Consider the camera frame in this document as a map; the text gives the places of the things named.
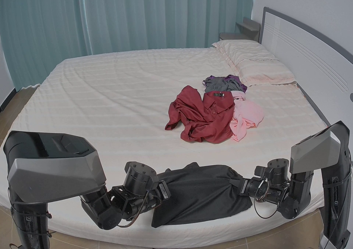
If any grey bedside table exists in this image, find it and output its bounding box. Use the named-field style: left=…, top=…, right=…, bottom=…
left=219, top=17, right=261, bottom=43

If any blue-green curtain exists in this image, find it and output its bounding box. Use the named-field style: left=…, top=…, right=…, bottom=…
left=81, top=0, right=255, bottom=56
left=0, top=0, right=93, bottom=92

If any purple garment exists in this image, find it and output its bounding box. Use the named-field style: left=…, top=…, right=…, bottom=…
left=204, top=75, right=248, bottom=94

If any black T-shirt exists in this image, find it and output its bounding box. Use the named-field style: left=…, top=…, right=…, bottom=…
left=151, top=162, right=253, bottom=228

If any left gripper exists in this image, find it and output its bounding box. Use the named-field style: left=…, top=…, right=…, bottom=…
left=153, top=180, right=171, bottom=203

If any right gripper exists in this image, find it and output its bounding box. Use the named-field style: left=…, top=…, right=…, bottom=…
left=238, top=177, right=258, bottom=197

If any cream pillow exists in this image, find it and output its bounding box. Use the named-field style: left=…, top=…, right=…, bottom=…
left=211, top=39, right=296, bottom=87

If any pink garment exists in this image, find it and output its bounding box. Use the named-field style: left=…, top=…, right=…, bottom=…
left=229, top=91, right=265, bottom=142

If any black cable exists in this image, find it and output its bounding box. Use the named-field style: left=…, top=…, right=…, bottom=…
left=254, top=195, right=282, bottom=219

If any dark red shirt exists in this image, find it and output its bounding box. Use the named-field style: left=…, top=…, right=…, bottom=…
left=165, top=86, right=235, bottom=144

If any bed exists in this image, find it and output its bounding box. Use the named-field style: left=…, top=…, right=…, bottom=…
left=0, top=7, right=353, bottom=239

